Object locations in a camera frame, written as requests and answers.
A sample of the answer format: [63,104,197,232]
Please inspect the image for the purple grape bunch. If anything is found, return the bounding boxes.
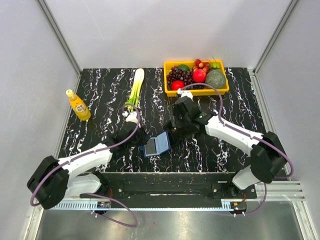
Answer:
[166,66,194,91]

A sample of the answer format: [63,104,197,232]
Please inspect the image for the green netted melon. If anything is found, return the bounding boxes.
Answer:
[205,70,226,89]

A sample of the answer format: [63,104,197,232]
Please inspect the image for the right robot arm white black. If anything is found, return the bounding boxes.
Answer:
[171,96,287,198]

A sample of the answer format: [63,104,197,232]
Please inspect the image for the red cherry cluster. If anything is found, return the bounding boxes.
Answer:
[192,58,211,73]

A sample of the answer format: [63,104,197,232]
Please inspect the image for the celery stalk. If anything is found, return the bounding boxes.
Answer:
[125,68,145,112]

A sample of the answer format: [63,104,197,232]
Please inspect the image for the red pink peach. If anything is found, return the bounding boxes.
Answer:
[192,69,207,83]

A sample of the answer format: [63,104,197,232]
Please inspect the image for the yellow juice bottle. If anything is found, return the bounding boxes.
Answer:
[65,89,91,121]

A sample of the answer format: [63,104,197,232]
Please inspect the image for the yellow plastic fruit bin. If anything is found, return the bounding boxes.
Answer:
[163,59,230,97]

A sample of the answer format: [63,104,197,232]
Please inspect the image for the red apple front left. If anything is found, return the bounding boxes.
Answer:
[170,80,185,91]

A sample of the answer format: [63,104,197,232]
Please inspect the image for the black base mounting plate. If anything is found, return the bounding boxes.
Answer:
[95,179,257,200]

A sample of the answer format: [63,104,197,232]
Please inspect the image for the green apple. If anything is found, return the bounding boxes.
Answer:
[209,61,221,71]

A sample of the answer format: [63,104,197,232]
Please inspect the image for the blue leather card holder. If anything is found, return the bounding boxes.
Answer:
[142,131,171,157]

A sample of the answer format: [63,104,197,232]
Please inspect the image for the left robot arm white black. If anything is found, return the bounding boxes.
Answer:
[26,122,150,210]

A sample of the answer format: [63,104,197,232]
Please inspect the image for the black card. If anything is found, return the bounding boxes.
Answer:
[144,138,157,156]

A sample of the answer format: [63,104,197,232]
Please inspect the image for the green avocado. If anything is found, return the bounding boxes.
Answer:
[177,64,190,72]

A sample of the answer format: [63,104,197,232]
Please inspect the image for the dark blueberry cluster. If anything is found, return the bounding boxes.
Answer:
[185,84,205,90]

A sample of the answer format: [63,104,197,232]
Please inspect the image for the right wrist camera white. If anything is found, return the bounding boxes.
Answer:
[177,88,193,100]

